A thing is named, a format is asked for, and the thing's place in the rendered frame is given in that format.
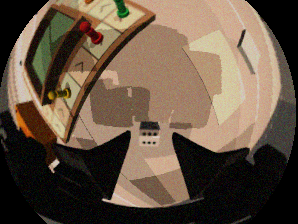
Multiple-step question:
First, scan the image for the yellow game pawn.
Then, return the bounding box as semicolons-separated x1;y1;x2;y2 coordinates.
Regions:
48;88;72;100

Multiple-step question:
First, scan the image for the red pawn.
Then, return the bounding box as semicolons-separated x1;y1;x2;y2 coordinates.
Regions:
80;22;104;44

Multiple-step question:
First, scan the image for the white die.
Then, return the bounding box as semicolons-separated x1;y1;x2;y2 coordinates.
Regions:
140;121;160;147

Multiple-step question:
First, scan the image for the green pawn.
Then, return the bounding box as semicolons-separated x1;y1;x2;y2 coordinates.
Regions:
113;0;129;19

